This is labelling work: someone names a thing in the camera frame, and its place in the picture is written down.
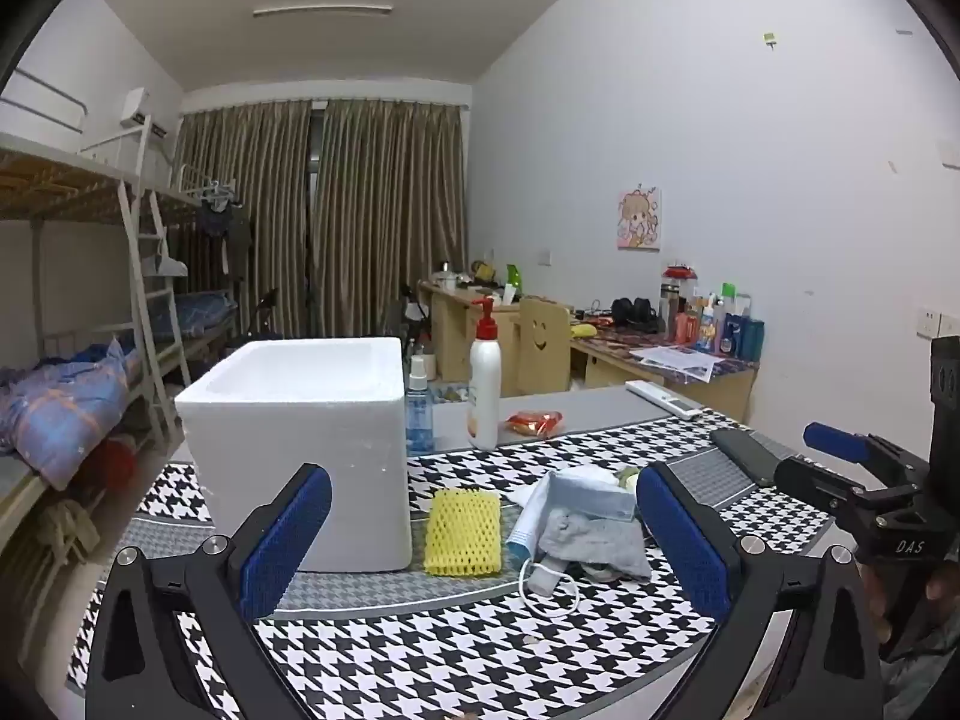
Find person's right hand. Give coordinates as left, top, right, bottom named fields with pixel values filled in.
left=870, top=562, right=960, bottom=653

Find light wooden desk with drawers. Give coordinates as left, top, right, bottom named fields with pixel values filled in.
left=416, top=279, right=526, bottom=383

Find yellow foam net sleeve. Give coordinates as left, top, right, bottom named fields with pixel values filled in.
left=422, top=488, right=502, bottom=578

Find hanging dark clothes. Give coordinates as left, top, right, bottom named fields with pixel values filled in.
left=196, top=199, right=252, bottom=271

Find wooden smiley chair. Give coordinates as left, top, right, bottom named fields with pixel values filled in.
left=517, top=298, right=572, bottom=396

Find white foam box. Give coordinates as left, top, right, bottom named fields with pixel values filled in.
left=174, top=337, right=413, bottom=573

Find row of toiletry bottles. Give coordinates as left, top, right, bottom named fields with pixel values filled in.
left=658, top=262, right=766, bottom=359

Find person's right forearm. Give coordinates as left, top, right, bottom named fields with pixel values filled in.
left=877, top=615, right=960, bottom=720

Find ceiling tube light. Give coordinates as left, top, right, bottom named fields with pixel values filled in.
left=253, top=4, right=393, bottom=18

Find black bag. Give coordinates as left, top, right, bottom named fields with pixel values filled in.
left=610, top=297, right=665, bottom=332

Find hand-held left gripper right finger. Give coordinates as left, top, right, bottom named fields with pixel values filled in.
left=636, top=461, right=886, bottom=720

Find brown curtain panel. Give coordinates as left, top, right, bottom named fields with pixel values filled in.
left=309, top=99, right=470, bottom=338
left=174, top=101, right=314, bottom=346

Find blue spray bottle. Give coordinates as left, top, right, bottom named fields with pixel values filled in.
left=406, top=355, right=436, bottom=456

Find red snack packet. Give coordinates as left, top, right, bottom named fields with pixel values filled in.
left=506, top=409, right=563, bottom=440

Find blue plaid quilt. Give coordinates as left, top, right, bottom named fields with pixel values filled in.
left=0, top=337, right=143, bottom=492

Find white remote control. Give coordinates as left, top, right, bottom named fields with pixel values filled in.
left=625, top=380, right=706, bottom=421

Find red cloth under bed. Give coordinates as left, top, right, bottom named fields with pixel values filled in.
left=79, top=435, right=136, bottom=492

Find white air conditioner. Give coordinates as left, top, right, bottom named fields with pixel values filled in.
left=120, top=88, right=167, bottom=140

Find pink cartoon wall poster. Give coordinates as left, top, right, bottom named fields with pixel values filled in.
left=616, top=184, right=664, bottom=252

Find white metal bunk bed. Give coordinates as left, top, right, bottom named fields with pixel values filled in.
left=0, top=67, right=185, bottom=661
left=146, top=161, right=248, bottom=391

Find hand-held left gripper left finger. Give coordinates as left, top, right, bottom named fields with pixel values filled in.
left=85, top=463, right=333, bottom=720

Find beige cloth under bed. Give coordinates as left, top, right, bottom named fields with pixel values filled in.
left=37, top=499, right=102, bottom=563

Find grey sock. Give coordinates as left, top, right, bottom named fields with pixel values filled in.
left=538, top=508, right=652, bottom=582

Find white lotion pump bottle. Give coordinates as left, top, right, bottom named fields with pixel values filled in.
left=466, top=297, right=502, bottom=452

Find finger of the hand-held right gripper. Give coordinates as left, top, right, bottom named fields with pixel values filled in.
left=802, top=422, right=931, bottom=492
left=772, top=456, right=871, bottom=533

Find houndstooth table mat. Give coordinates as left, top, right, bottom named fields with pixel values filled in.
left=67, top=409, right=886, bottom=720

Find wooden desk with patterned cloth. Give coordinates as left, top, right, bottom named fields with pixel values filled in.
left=570, top=319, right=758, bottom=425

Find printed paper sheets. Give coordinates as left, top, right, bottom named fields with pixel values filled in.
left=628, top=345, right=721, bottom=382

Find white bunk bed ladder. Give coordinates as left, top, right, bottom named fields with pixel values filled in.
left=116, top=180, right=192, bottom=451

